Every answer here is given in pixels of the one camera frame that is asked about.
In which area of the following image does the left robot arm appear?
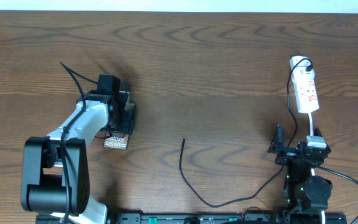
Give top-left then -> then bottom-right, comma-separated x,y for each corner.
21,90 -> 135,223

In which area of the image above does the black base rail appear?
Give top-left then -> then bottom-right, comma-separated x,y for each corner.
35,212 -> 348,224

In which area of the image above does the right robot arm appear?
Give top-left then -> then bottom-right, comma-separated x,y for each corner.
268,124 -> 333,223

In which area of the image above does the white power strip cord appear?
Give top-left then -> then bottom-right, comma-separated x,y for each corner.
308,112 -> 326,224

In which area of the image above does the black charger cable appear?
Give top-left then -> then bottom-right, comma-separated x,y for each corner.
178,57 -> 314,208

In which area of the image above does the Galaxy S25 Ultra smartphone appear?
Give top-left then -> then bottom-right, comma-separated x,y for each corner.
103,133 -> 129,151

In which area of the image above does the white power strip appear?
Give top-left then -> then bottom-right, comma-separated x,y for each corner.
290,55 -> 319,114

